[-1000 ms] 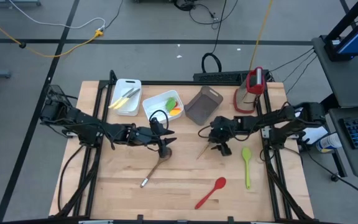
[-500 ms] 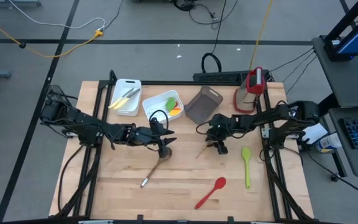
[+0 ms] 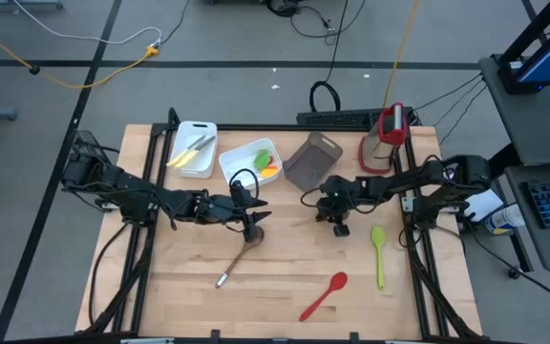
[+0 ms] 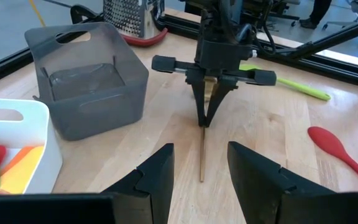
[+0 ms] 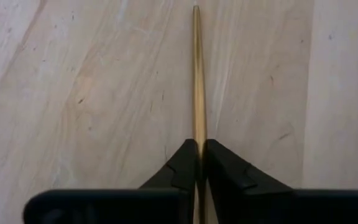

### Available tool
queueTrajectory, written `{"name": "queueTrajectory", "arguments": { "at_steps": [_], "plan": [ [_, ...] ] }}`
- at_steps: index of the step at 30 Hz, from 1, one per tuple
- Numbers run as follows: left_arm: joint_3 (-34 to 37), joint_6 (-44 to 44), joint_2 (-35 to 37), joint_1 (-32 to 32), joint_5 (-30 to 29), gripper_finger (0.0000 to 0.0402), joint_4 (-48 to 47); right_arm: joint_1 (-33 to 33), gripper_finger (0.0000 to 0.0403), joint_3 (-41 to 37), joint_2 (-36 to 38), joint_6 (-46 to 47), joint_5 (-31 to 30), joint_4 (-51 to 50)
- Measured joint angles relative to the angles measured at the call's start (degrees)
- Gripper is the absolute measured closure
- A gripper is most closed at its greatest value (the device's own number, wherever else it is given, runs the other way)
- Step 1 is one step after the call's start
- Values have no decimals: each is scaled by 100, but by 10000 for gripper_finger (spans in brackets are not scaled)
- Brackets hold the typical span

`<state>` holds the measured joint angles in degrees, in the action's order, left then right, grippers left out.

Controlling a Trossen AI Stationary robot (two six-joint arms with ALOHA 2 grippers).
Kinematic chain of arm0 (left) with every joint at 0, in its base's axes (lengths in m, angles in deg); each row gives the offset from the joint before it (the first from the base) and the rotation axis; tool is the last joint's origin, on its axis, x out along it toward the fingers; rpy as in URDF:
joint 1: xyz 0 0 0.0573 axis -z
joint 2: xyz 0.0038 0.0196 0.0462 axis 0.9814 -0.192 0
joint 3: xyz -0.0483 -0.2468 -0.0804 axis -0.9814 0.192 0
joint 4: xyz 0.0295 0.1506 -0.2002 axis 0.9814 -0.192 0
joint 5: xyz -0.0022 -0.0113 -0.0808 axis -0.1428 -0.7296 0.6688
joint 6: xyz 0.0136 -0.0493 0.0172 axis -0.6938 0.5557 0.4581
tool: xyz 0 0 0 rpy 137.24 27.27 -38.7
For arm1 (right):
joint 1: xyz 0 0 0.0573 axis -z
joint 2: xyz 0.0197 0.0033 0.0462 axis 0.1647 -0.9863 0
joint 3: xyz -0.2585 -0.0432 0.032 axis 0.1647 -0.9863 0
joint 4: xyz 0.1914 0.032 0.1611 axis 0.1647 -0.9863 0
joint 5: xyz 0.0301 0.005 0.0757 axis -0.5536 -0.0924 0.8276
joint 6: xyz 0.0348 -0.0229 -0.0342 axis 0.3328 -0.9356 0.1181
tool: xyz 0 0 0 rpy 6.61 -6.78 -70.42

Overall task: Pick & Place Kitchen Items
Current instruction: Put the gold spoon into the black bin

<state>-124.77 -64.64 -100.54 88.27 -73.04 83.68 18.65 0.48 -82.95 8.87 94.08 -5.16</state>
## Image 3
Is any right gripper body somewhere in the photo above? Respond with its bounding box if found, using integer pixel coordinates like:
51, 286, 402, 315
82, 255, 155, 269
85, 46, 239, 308
315, 174, 367, 239

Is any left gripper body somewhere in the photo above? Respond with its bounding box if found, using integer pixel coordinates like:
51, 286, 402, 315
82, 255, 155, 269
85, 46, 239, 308
202, 180, 257, 243

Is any green silicone spatula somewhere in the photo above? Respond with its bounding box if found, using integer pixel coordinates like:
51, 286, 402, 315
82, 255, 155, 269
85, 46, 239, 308
253, 148, 273, 173

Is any dark wooden spoon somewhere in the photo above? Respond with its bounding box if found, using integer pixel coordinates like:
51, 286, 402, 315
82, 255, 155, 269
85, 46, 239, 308
215, 224, 265, 290

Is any green silicone spoon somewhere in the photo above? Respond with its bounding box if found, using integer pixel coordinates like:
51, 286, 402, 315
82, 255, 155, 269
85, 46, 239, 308
370, 226, 388, 291

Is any red silicone spoon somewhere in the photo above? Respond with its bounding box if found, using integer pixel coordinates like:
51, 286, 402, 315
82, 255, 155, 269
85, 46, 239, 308
298, 271, 349, 323

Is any white plastic bin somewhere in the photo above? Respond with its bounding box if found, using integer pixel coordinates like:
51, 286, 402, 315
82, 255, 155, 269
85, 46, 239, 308
166, 119, 220, 180
218, 138, 284, 195

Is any grey plastic bin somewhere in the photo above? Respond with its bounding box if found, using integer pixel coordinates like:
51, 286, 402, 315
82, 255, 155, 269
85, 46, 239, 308
282, 131, 345, 193

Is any black power strip bar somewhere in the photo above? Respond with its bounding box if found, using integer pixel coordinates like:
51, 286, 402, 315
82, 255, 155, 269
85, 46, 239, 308
296, 106, 415, 131

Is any white paper sheet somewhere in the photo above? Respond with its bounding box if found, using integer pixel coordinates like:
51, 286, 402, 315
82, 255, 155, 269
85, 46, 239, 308
460, 188, 505, 223

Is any black monitor stand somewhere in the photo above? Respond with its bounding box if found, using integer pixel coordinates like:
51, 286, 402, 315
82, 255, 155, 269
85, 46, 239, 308
492, 0, 550, 96

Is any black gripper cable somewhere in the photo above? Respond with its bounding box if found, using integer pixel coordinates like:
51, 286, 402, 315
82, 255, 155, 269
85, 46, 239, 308
228, 167, 261, 202

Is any black aluminium table frame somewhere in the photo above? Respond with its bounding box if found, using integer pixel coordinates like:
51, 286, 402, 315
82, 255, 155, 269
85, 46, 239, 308
83, 107, 484, 344

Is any black hanging cable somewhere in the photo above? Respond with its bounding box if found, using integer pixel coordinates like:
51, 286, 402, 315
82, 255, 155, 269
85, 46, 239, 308
308, 0, 350, 114

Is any black wire mesh box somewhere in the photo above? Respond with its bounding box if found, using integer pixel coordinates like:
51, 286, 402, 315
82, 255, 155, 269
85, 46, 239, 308
62, 129, 114, 192

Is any black arm base cable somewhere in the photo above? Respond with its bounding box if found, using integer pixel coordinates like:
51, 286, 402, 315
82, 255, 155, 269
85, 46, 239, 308
87, 222, 131, 329

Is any yellow hanging cable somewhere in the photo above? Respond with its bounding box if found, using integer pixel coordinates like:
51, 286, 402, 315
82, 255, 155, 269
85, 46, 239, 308
381, 0, 422, 109

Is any yellow floor cable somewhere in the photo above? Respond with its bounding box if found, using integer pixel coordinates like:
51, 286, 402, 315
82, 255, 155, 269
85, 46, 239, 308
0, 15, 160, 91

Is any white floor cable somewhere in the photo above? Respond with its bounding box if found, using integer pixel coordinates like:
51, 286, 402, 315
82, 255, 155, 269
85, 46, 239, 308
11, 0, 163, 47

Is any black floor cable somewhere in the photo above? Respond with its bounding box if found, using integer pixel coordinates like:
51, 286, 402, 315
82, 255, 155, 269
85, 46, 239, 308
463, 224, 550, 311

